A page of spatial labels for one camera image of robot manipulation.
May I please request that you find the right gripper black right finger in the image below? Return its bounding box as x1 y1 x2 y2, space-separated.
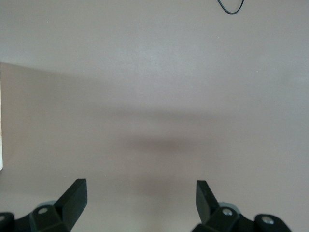
192 180 292 232

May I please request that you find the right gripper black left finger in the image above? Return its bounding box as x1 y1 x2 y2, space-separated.
0 178 87 232

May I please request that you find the light wooden drawer cabinet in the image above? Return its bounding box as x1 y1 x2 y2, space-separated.
0 62 4 171

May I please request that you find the black looped cable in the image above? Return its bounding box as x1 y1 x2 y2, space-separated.
216 0 245 15

